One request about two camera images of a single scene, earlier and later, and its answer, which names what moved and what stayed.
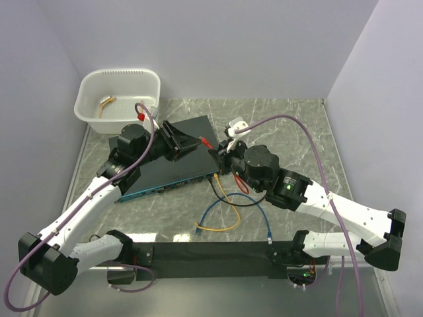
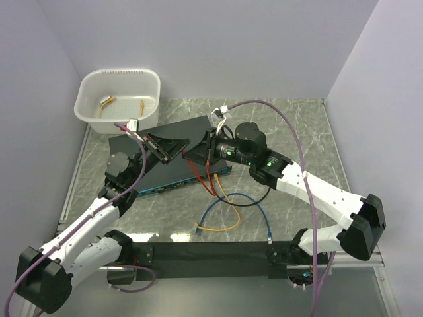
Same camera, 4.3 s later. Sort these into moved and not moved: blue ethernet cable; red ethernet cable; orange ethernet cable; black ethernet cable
Moved: red ethernet cable
Not moved: blue ethernet cable; orange ethernet cable; black ethernet cable
